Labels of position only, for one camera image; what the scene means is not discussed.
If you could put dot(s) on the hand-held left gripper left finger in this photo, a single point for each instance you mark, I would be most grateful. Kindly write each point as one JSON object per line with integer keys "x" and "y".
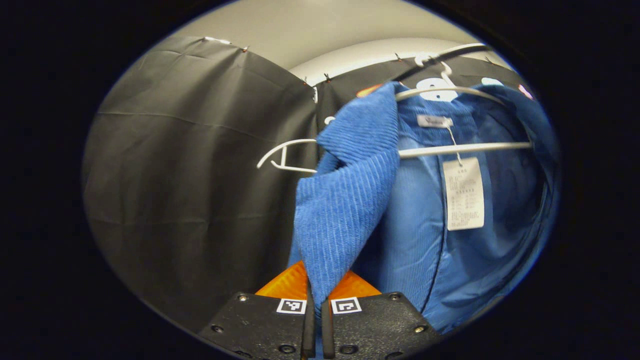
{"x": 260, "y": 325}

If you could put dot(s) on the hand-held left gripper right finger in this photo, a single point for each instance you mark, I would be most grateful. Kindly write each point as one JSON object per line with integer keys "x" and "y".
{"x": 375, "y": 325}

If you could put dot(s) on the white plastic clothes hanger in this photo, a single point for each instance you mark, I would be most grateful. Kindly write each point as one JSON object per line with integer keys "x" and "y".
{"x": 475, "y": 147}
{"x": 283, "y": 155}

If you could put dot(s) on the black clothes rack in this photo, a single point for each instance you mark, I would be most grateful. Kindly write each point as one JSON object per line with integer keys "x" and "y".
{"x": 470, "y": 51}

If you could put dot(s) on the white paper hang tag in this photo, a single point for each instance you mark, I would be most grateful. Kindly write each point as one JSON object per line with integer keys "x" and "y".
{"x": 465, "y": 200}

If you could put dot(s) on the black backdrop cloth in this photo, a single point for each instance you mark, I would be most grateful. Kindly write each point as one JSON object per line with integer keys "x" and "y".
{"x": 340, "y": 100}
{"x": 200, "y": 175}

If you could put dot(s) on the row of cloth clips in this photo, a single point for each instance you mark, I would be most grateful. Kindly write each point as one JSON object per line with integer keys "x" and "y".
{"x": 326, "y": 77}

